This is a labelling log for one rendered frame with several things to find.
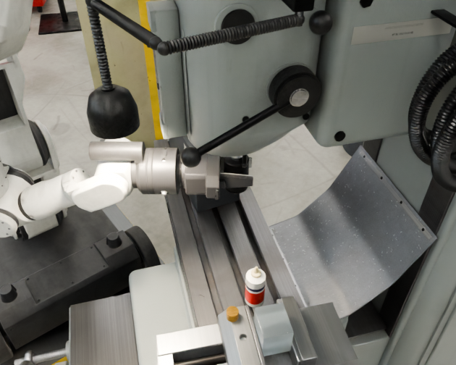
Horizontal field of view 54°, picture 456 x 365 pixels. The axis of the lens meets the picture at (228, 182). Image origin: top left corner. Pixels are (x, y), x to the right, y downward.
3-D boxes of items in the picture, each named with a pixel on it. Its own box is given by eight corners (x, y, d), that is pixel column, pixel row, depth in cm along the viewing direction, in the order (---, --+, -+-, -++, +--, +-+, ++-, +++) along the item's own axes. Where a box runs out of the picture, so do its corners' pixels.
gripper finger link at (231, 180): (252, 185, 84) (219, 185, 84) (252, 172, 82) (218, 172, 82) (252, 191, 83) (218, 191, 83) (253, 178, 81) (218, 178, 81)
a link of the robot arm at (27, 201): (80, 216, 88) (10, 242, 95) (91, 177, 95) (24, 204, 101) (40, 185, 81) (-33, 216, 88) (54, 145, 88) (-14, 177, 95)
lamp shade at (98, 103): (82, 122, 67) (72, 85, 63) (125, 106, 70) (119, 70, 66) (103, 145, 63) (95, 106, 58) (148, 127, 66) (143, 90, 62)
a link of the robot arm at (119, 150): (157, 204, 85) (97, 203, 85) (163, 164, 92) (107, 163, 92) (149, 162, 77) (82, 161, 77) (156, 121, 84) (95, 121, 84)
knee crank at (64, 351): (6, 381, 128) (0, 371, 124) (9, 361, 133) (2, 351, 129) (85, 362, 133) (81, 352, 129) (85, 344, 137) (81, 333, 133)
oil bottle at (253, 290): (247, 309, 94) (249, 277, 87) (242, 294, 97) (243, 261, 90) (266, 305, 95) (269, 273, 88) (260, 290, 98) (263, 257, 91)
